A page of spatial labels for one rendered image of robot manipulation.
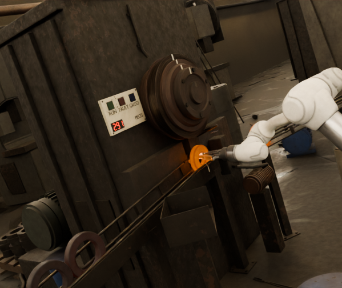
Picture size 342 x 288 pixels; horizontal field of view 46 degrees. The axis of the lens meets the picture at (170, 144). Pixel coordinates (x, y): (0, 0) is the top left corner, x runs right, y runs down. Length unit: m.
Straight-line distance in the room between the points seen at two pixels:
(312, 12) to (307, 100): 3.23
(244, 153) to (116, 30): 0.92
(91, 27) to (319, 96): 1.13
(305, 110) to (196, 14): 8.74
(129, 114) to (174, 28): 0.72
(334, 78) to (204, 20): 8.76
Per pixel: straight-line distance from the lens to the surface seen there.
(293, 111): 1.54
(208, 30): 10.34
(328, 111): 1.56
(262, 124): 2.15
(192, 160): 2.22
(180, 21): 2.61
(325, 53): 4.72
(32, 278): 1.60
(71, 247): 1.67
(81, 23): 2.04
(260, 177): 2.46
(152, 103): 2.07
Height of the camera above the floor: 1.28
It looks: 10 degrees down
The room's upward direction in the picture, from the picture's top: 18 degrees counter-clockwise
